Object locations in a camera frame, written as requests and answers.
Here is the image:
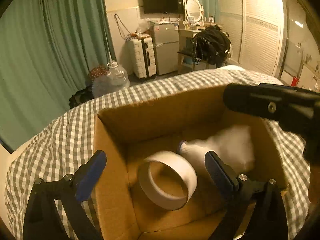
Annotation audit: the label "dark floral bag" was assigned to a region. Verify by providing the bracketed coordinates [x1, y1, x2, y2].
[88, 65, 108, 81]

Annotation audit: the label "clear water jug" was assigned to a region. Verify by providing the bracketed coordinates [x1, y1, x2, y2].
[92, 61, 130, 98]

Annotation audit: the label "black wall television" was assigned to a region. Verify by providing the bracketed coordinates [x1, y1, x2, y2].
[143, 0, 184, 14]

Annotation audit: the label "white louvered wardrobe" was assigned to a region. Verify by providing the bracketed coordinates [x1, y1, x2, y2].
[219, 0, 284, 76]

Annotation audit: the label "white work gloves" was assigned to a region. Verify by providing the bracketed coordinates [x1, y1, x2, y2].
[178, 125, 255, 178]

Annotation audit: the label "black clothes pile on chair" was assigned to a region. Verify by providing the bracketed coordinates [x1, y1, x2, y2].
[191, 25, 231, 68]

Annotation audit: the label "white dressing table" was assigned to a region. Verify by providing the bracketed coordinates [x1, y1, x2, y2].
[177, 29, 202, 74]

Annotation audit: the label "red fire extinguisher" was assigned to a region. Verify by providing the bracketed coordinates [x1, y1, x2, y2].
[291, 76, 299, 87]

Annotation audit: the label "white tape roll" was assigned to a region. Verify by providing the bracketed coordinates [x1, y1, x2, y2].
[137, 151, 197, 210]

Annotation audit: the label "large green curtain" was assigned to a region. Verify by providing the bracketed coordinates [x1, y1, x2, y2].
[1, 0, 114, 149]

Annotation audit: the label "white suitcase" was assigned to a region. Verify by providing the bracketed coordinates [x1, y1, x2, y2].
[129, 37, 157, 79]

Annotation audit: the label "brown cardboard box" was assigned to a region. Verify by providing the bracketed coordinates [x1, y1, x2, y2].
[94, 86, 289, 239]

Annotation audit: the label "white oval vanity mirror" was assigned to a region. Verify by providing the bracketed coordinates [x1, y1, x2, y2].
[185, 0, 204, 23]

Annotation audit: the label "silver mini fridge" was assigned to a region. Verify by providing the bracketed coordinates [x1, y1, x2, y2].
[151, 23, 179, 75]

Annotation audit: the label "grey checkered bed cover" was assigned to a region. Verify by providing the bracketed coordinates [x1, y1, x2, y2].
[4, 68, 310, 239]

